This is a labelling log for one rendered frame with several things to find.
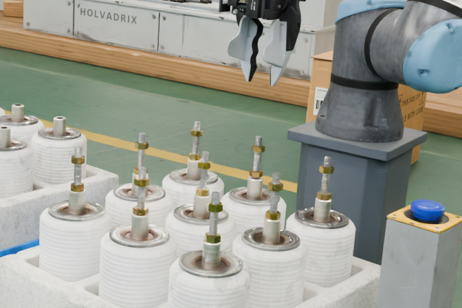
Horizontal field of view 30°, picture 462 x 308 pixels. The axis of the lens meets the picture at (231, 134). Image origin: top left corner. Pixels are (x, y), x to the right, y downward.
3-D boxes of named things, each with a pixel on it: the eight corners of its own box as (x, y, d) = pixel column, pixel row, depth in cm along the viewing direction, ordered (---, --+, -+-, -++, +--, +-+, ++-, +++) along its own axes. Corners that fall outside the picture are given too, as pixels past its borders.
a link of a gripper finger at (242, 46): (213, 78, 120) (225, 14, 117) (237, 73, 125) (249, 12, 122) (231, 85, 119) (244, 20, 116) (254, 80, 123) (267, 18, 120)
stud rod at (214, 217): (206, 251, 101) (210, 190, 99) (214, 251, 101) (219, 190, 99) (207, 255, 100) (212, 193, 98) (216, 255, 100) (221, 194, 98)
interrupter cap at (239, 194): (247, 210, 121) (247, 205, 121) (218, 194, 127) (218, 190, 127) (289, 204, 125) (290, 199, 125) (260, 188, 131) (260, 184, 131)
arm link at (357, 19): (370, 67, 155) (379, -8, 152) (421, 82, 144) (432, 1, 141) (315, 69, 149) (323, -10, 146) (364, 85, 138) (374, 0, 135)
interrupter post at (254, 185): (251, 203, 125) (253, 181, 124) (242, 197, 126) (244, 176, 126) (265, 201, 126) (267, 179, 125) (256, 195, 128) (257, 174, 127)
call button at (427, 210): (418, 212, 107) (420, 196, 106) (448, 221, 104) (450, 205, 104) (403, 219, 104) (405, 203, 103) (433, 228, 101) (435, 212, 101)
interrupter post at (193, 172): (194, 176, 135) (195, 156, 134) (204, 180, 133) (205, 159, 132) (182, 179, 133) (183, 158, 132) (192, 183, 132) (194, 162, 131)
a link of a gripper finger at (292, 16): (266, 51, 119) (263, -13, 118) (273, 50, 121) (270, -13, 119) (295, 51, 117) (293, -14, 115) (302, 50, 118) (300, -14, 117)
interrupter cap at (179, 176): (195, 169, 138) (195, 165, 138) (227, 181, 133) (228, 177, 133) (159, 177, 133) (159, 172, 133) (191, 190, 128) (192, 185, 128)
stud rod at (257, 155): (251, 187, 125) (255, 137, 123) (251, 185, 126) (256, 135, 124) (258, 188, 125) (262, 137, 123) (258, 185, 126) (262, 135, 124)
